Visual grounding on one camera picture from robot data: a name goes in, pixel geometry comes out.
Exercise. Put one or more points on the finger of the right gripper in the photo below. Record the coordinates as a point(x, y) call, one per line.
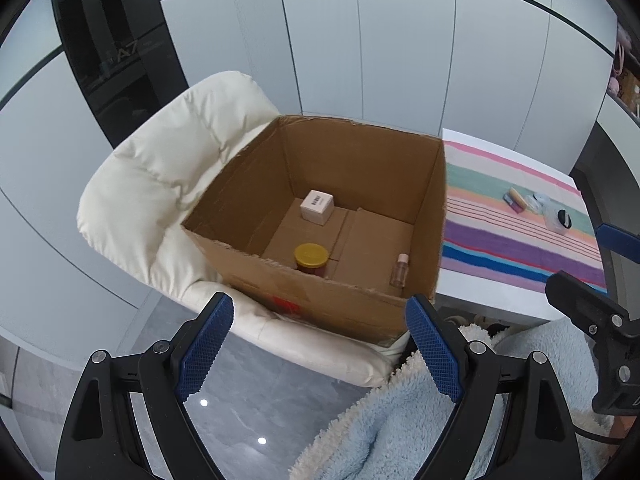
point(620, 241)
point(603, 321)

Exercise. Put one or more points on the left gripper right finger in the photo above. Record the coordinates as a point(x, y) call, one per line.
point(536, 439)

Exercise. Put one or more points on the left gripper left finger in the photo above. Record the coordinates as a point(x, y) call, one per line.
point(100, 438)

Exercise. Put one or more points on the clear plastic puff case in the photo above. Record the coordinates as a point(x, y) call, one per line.
point(550, 220)

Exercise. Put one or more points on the small blue purple tube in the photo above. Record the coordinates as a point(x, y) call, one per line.
point(515, 200)

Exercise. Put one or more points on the small pink glass bottle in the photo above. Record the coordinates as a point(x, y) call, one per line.
point(400, 271)

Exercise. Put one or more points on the red gold tin can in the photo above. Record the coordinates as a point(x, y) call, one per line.
point(311, 258)

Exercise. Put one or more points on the pink square carton box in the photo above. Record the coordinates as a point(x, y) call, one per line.
point(317, 207)

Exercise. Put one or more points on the small clear wrapped item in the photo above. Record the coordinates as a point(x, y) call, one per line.
point(538, 203)

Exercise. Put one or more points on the white low table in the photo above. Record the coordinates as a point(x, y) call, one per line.
point(515, 239)

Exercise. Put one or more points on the striped colourful table mat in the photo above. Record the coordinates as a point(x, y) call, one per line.
point(520, 214)

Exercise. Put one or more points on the brown box on shelf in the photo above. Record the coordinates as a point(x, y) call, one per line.
point(629, 90)

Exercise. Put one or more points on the light blue fleece robe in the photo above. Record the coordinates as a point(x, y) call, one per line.
point(390, 431)

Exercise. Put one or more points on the pink plush toy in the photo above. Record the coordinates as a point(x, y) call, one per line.
point(614, 86)

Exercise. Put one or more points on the cream padded chair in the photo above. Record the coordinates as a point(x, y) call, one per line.
point(133, 206)

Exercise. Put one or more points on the brown cardboard box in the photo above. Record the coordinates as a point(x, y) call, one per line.
point(389, 190)

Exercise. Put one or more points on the black glass cabinet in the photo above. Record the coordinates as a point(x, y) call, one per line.
point(123, 58)

